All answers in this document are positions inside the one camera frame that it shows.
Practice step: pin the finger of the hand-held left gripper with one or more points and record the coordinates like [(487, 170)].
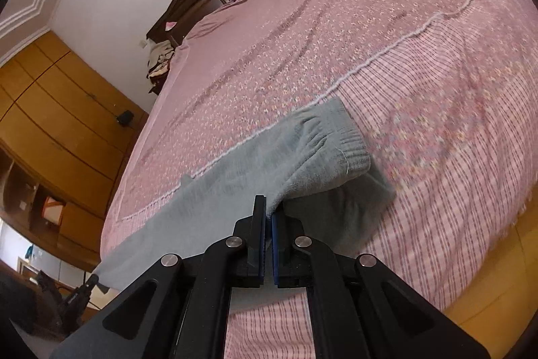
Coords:
[(91, 282)]

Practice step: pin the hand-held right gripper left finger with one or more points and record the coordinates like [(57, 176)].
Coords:
[(260, 245)]

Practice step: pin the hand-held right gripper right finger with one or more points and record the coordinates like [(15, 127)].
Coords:
[(276, 249)]

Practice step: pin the grey pants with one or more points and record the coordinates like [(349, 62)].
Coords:
[(235, 182)]

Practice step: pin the orange box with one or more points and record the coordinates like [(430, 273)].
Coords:
[(53, 210)]

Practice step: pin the wooden shelf unit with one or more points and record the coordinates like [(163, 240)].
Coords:
[(25, 195)]

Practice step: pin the wooden wardrobe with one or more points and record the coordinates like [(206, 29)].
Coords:
[(63, 106)]

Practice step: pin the pile of clothes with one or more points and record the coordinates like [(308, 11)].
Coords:
[(160, 62)]

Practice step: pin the pink patterned bedspread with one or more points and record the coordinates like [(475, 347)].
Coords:
[(336, 47)]

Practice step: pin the small pink cloth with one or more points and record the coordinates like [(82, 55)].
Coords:
[(170, 25)]

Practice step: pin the small black wall device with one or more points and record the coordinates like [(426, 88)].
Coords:
[(125, 118)]

